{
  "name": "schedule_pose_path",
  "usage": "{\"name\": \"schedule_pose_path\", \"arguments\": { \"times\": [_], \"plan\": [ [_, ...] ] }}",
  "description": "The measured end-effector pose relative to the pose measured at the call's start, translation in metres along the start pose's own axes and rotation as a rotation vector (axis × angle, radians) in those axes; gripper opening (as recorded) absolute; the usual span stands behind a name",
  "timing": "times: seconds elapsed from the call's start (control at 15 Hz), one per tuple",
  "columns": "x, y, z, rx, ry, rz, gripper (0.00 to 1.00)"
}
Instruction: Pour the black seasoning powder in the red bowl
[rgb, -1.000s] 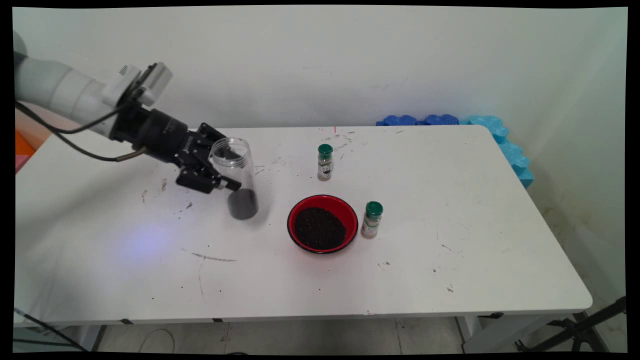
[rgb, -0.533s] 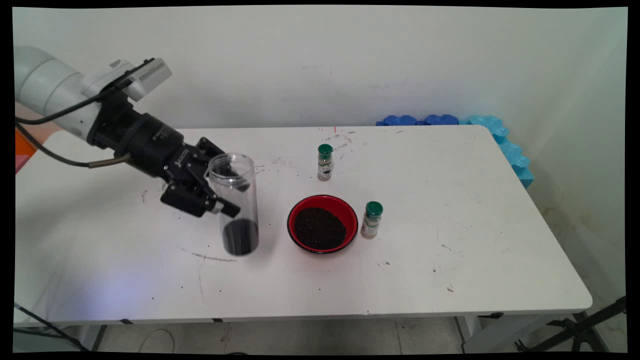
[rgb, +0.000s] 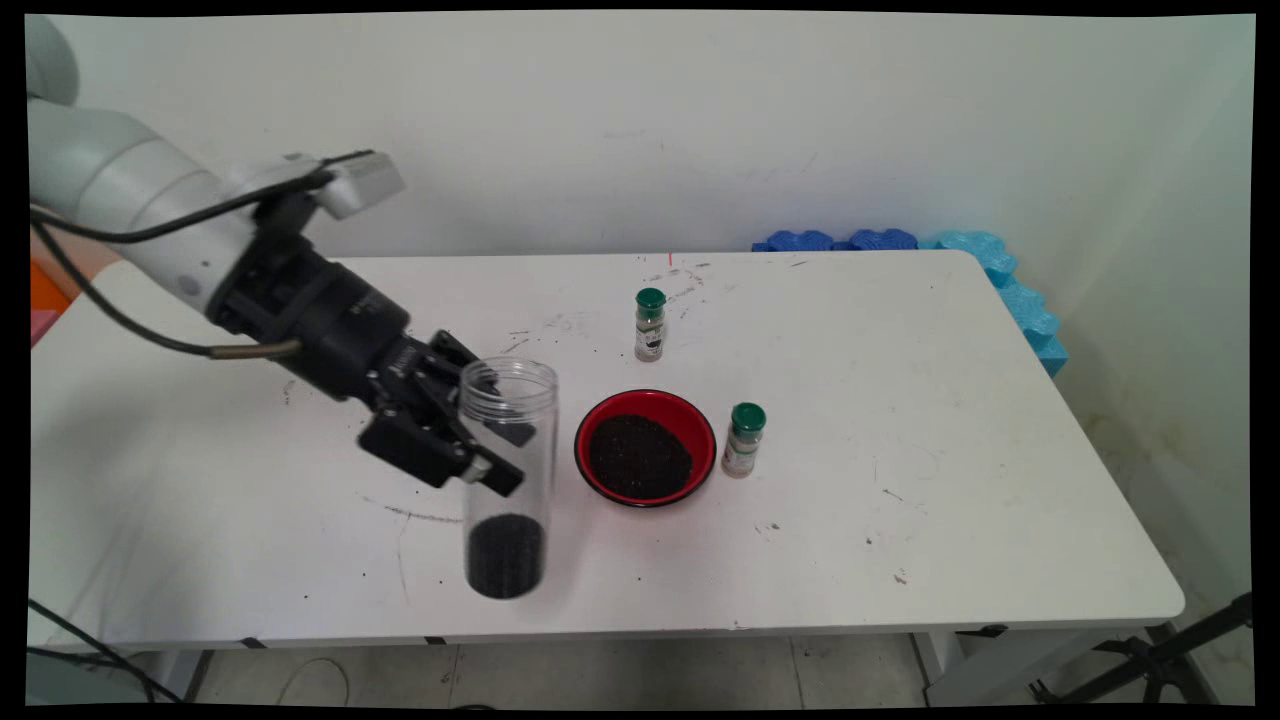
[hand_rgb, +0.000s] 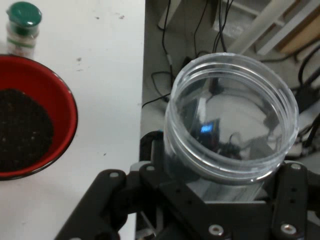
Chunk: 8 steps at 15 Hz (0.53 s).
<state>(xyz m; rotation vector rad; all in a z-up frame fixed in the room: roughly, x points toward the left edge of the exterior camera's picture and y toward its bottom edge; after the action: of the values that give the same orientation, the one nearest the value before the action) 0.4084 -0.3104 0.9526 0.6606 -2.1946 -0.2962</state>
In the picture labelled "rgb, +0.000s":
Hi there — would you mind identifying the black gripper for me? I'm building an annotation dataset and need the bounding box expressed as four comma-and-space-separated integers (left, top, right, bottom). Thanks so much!
207, 232, 538, 498

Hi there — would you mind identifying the black camera cable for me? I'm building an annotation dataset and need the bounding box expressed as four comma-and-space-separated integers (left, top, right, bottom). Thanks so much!
30, 150, 376, 245

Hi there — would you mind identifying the black tripod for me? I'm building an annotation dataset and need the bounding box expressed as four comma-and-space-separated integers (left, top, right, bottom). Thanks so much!
1030, 592, 1253, 706

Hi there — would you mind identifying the green cap spice bottle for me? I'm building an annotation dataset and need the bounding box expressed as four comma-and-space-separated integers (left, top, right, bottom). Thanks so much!
722, 402, 768, 479
634, 288, 668, 363

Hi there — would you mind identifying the clear plastic jar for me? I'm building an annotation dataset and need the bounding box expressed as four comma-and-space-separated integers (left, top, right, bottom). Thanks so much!
458, 357, 559, 601

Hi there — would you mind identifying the orange block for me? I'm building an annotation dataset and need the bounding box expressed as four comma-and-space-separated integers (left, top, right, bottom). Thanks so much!
30, 258, 73, 316

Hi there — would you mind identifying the red bowl black rim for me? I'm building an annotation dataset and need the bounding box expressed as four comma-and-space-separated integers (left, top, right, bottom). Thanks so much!
574, 389, 718, 509

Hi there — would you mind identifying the white table leg frame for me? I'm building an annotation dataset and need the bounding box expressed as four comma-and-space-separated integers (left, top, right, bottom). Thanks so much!
912, 625, 1181, 708

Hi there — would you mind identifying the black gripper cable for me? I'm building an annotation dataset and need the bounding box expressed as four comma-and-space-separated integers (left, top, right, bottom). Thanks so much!
30, 220, 303, 360

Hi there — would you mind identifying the black grains pile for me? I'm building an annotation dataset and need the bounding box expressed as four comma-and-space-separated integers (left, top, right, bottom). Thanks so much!
466, 513, 546, 600
588, 414, 694, 501

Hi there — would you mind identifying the black floor cable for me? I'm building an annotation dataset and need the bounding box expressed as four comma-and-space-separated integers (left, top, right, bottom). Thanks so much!
27, 598, 161, 704

